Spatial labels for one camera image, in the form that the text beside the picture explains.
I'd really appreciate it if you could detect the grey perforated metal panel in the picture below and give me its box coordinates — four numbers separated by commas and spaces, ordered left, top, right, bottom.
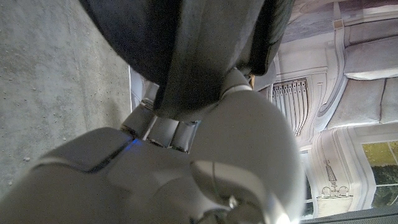
300, 205, 398, 224

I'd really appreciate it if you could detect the printed living room backdrop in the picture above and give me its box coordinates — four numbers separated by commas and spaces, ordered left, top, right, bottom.
129, 0, 398, 218

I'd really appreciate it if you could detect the black backpack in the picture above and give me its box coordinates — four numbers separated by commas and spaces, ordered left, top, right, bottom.
79, 0, 296, 122

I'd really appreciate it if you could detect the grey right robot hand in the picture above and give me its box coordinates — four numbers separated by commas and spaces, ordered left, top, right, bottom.
0, 68, 307, 224

